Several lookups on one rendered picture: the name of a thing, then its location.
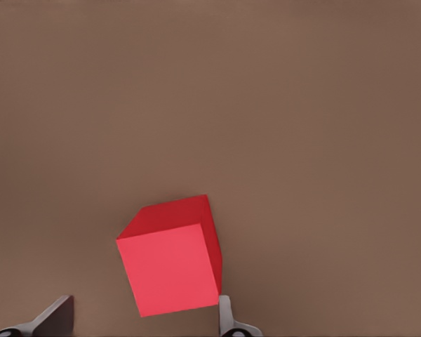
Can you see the red wooden cube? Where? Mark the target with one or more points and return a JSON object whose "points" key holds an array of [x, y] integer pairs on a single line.
{"points": [[170, 267]]}

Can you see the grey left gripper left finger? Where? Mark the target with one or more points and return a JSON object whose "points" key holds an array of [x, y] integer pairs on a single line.
{"points": [[52, 318]]}

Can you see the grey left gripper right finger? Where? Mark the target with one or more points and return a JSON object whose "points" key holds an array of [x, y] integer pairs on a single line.
{"points": [[226, 317]]}

